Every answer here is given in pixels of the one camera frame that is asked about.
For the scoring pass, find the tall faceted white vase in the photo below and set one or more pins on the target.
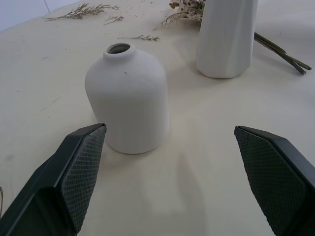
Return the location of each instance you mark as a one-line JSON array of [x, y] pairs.
[[225, 41]]

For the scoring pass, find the dried white flower bunch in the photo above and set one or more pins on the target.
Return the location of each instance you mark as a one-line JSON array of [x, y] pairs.
[[280, 50]]

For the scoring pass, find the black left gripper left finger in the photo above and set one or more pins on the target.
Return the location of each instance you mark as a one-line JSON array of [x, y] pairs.
[[49, 182]]

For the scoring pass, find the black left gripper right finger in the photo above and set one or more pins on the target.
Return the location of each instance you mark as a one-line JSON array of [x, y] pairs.
[[278, 177]]

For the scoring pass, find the short round white vase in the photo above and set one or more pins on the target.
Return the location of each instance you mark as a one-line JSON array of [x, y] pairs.
[[128, 98]]

